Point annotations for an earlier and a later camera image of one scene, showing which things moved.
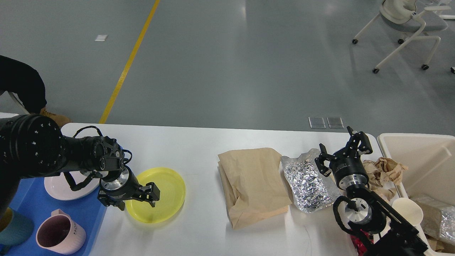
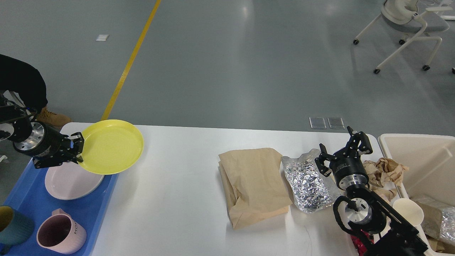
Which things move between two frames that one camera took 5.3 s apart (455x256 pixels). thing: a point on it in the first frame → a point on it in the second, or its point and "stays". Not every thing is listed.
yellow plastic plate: x=172 y=193 → x=111 y=147
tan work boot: x=59 y=121 stays
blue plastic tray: x=33 y=200 stays
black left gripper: x=126 y=187 → x=45 y=141
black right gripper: x=349 y=171 stays
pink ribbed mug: x=60 y=233 stays
